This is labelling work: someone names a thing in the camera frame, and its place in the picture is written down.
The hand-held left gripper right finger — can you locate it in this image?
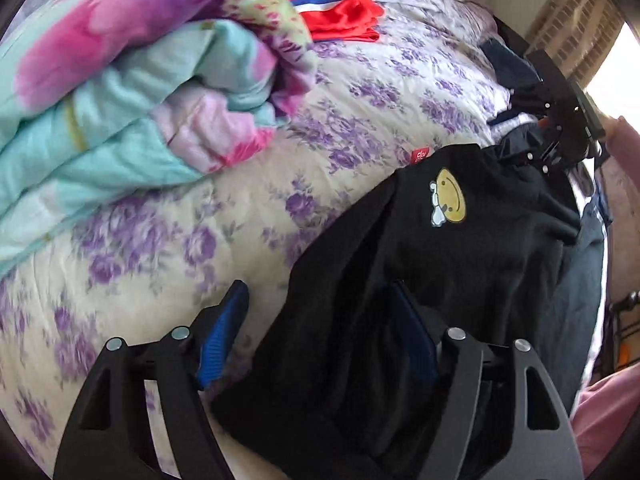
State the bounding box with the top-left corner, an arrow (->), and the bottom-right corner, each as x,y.
391,281 -> 584,480

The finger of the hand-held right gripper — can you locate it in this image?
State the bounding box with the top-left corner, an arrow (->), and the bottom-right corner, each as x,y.
510,50 -> 588,117
492,122 -> 593,173

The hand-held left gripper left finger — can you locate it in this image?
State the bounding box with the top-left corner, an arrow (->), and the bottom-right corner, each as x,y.
52,279 -> 250,480

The person's right forearm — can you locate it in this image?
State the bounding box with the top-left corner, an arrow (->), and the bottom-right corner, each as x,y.
604,115 -> 640,188

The dark blue clothing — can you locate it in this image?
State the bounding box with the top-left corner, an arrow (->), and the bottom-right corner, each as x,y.
479,37 -> 545,102

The window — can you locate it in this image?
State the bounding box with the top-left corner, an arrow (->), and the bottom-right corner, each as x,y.
582,22 -> 640,123

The beige patterned curtain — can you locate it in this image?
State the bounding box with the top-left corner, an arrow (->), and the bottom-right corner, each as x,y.
524,0 -> 627,87

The purple floral bedsheet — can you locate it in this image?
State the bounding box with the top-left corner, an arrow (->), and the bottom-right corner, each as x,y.
0,0 -> 531,480

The person's pink clothing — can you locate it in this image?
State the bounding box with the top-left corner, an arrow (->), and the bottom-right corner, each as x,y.
570,364 -> 640,477

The red garment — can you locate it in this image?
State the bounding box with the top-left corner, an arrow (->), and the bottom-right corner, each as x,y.
255,0 -> 386,44

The colourful floral quilt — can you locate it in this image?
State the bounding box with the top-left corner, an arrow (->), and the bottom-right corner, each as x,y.
0,0 -> 321,277

